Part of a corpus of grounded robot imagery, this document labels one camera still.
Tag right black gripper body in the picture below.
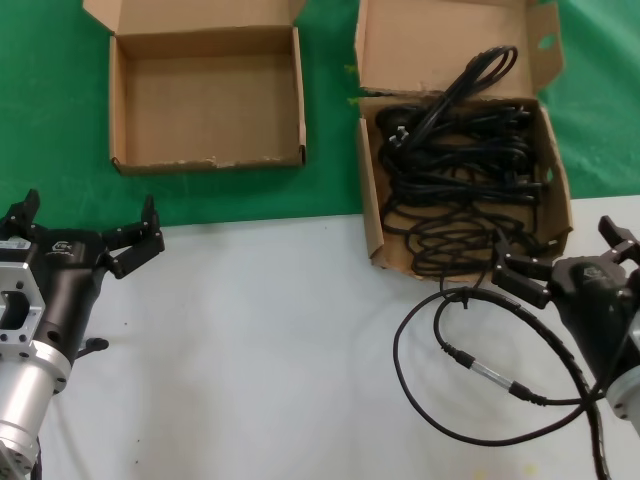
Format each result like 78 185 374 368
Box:
547 255 640 392

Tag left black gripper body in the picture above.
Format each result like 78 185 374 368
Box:
19 228 109 364

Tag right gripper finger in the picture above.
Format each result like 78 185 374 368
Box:
492 228 554 307
598 214 640 264

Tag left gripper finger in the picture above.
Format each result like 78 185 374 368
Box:
0 188 44 237
101 194 166 280

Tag black power cable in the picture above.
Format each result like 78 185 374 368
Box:
383 197 544 281
389 164 546 204
427 99 532 144
377 45 520 151
382 134 539 174

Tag shallow open cardboard box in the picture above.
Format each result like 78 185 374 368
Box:
82 0 309 176

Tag cardboard box with torn lid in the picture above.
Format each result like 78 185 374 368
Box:
353 0 575 282

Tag green table cloth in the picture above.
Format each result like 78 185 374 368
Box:
0 0 640 236

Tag left silver wrist camera bracket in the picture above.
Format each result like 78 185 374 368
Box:
0 259 49 361

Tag black spiral cable conduit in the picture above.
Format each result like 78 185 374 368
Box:
447 287 617 480

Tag loose black power cable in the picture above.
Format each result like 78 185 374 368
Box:
383 197 544 281

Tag thin cable with silver connector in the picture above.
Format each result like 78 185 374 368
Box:
393 287 614 446

